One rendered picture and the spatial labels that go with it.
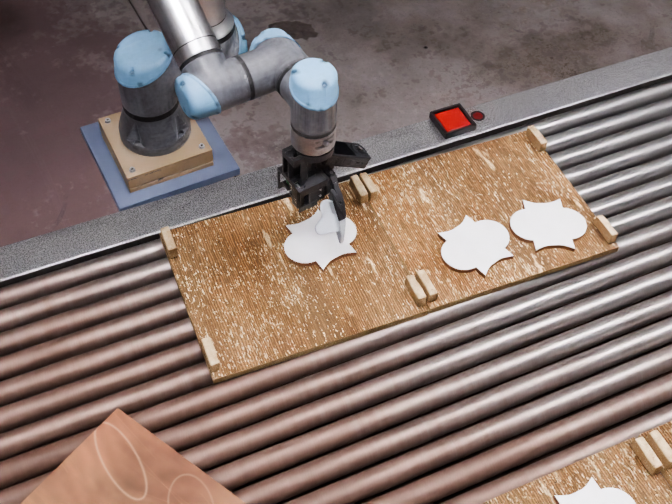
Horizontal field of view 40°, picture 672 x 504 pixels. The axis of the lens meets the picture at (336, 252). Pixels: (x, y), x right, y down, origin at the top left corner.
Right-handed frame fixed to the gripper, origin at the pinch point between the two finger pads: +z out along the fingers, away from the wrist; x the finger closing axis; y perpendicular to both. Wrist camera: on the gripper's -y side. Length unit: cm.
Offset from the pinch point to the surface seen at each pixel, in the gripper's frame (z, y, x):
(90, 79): 101, -17, -175
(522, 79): 101, -154, -87
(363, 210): 7.8, -11.7, -2.1
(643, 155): 10, -73, 17
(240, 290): 7.8, 18.7, 1.4
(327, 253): 6.7, 0.9, 3.7
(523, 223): 6.7, -35.4, 18.6
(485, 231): 6.7, -27.8, 16.0
